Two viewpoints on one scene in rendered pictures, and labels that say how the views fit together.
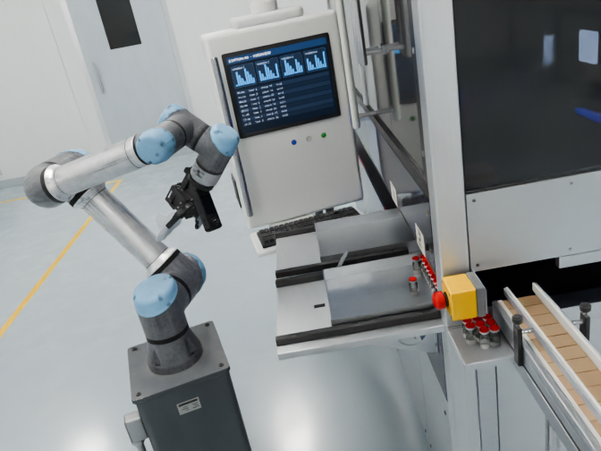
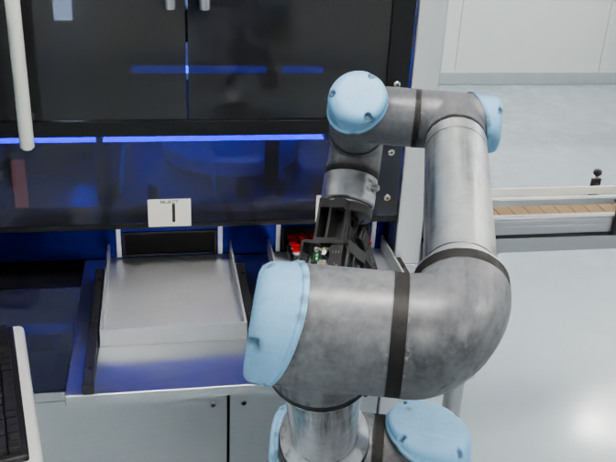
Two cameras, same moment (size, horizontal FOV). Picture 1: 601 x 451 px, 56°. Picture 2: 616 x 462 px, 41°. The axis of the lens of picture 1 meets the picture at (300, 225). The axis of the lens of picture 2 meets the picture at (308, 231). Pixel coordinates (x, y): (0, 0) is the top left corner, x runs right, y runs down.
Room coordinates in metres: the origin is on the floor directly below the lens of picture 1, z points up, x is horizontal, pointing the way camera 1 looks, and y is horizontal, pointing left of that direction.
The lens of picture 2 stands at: (1.67, 1.24, 1.71)
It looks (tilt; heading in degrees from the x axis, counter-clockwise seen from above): 25 degrees down; 257
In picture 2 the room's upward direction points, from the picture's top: 3 degrees clockwise
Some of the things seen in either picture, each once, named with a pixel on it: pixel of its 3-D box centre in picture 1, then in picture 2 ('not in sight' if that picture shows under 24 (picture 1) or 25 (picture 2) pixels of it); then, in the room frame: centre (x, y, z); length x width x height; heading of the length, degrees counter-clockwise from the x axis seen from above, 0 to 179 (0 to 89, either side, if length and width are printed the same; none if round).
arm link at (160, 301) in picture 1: (160, 304); (421, 459); (1.31, 0.41, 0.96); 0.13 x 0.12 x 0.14; 162
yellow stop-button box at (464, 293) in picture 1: (462, 296); not in sight; (1.02, -0.31, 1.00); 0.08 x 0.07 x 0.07; 88
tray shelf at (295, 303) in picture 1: (357, 270); (261, 313); (1.44, -0.14, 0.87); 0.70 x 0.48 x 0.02; 178
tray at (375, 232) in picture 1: (370, 234); (171, 288); (1.61, -0.21, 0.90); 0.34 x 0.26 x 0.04; 88
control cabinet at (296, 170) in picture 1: (283, 117); not in sight; (2.19, -0.02, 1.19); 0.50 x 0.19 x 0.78; 100
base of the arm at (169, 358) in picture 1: (171, 342); not in sight; (1.30, 0.41, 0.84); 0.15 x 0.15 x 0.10
